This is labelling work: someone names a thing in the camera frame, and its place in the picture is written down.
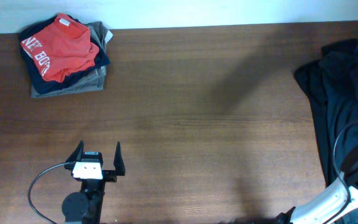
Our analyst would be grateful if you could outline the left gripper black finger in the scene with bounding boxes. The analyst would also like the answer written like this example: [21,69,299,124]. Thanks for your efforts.
[113,141,126,176]
[66,141,84,162]

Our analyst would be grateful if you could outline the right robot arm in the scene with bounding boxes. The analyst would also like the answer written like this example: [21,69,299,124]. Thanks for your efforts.
[273,146,358,224]

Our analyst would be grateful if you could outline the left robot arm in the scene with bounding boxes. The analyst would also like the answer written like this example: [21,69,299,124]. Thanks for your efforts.
[62,141,126,224]

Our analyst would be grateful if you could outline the folded grey garment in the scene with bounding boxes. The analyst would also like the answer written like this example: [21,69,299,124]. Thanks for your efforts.
[30,21,113,98]

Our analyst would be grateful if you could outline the folded orange printed t-shirt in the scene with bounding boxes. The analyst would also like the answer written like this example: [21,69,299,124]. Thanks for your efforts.
[21,13,99,83]

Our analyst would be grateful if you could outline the folded navy blue garment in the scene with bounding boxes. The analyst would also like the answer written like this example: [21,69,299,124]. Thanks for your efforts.
[18,16,110,95]

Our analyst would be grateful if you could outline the black garment pile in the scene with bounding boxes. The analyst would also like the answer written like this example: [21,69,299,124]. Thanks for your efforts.
[293,39,358,184]

